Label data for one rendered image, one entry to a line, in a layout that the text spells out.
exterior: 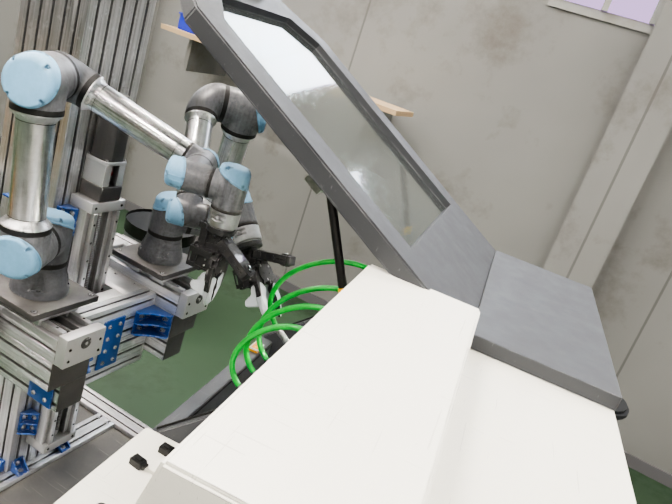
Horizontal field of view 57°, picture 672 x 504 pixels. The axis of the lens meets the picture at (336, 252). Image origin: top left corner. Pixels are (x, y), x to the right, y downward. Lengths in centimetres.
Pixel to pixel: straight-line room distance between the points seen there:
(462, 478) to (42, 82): 117
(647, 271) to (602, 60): 129
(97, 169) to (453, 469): 144
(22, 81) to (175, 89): 380
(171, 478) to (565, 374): 80
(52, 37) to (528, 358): 149
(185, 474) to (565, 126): 375
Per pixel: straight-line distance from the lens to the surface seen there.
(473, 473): 86
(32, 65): 153
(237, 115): 196
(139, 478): 141
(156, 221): 215
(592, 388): 121
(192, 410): 167
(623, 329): 429
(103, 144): 195
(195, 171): 149
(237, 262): 151
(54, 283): 183
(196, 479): 57
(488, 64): 422
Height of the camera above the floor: 192
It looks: 18 degrees down
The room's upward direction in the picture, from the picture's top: 19 degrees clockwise
